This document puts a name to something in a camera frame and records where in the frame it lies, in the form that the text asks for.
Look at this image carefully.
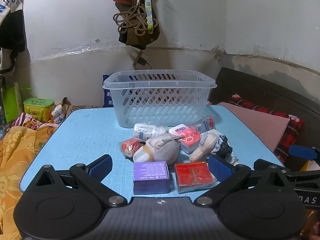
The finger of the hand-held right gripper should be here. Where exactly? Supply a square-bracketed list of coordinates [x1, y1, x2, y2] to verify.
[254, 158, 320, 180]
[289, 144, 320, 161]

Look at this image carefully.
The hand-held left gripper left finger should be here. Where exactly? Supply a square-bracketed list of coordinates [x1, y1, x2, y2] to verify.
[30, 154, 126, 207]

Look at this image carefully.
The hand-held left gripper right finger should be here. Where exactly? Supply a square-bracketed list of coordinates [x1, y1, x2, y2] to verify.
[196, 154, 293, 207]

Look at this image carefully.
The black and white bundle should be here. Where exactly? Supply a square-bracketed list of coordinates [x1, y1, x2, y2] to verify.
[212, 135, 238, 165]

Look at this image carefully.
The pink tissue pack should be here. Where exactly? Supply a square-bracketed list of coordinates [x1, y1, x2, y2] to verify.
[169, 124, 203, 155]

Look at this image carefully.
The purple box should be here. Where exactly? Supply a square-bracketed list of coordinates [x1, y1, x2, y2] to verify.
[133, 161, 170, 195]

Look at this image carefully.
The clear plastic basket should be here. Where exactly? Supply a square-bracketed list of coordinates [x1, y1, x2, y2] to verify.
[102, 69, 217, 128]

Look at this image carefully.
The red plaid cloth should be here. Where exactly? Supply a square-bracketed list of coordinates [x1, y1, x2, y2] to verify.
[228, 94, 306, 165]

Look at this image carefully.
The beige fuzzy cloth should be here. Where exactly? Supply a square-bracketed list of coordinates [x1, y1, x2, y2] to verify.
[189, 132, 218, 162]

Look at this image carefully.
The red card pack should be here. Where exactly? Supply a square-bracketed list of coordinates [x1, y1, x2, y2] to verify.
[174, 162, 217, 193]

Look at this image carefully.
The red wrapped snack packet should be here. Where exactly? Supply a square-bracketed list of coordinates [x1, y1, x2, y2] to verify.
[119, 138, 145, 158]

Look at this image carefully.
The pink mat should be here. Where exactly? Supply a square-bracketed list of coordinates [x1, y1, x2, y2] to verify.
[217, 102, 291, 151]

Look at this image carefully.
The small bottle with red label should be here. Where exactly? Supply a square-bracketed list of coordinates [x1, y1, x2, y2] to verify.
[194, 115, 216, 133]

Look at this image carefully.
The white roll packet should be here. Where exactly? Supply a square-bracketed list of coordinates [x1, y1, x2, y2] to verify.
[133, 122, 167, 140]

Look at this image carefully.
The grey plush toy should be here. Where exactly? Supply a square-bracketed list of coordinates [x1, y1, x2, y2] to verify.
[132, 133, 184, 167]

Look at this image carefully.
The white wrapped packet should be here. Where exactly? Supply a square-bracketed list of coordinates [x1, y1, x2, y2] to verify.
[51, 104, 66, 125]

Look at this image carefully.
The brown paper bag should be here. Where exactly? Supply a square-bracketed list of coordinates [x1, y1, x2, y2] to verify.
[61, 97, 76, 118]

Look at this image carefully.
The blue shopping bag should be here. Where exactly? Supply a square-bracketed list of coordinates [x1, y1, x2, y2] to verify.
[102, 74, 116, 108]

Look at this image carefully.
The dark wooden headboard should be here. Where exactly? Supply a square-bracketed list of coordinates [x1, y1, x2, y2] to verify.
[209, 67, 320, 172]

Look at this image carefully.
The yellow blanket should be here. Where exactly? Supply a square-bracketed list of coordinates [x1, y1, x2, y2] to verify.
[0, 124, 60, 240]

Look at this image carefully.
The green tin box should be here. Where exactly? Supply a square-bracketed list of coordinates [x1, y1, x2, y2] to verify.
[23, 97, 55, 123]

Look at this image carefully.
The pink floral cloth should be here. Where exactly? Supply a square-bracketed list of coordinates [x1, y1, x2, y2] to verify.
[11, 113, 42, 131]

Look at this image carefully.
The green bag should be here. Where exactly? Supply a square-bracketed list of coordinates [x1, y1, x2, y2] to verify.
[1, 82, 25, 123]

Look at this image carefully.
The hanging brown bag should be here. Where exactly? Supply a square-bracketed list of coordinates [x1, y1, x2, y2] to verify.
[118, 4, 160, 50]

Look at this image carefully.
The white and black jacket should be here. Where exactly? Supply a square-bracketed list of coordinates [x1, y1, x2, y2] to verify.
[0, 0, 27, 76]

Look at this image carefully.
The black charger with cable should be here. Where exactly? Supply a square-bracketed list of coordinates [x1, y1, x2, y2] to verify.
[132, 50, 152, 70]

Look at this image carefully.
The beige knotted rope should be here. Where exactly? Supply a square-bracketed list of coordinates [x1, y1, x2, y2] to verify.
[113, 0, 159, 37]

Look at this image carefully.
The yellow floral strap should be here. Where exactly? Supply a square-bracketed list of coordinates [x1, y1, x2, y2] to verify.
[143, 0, 155, 35]

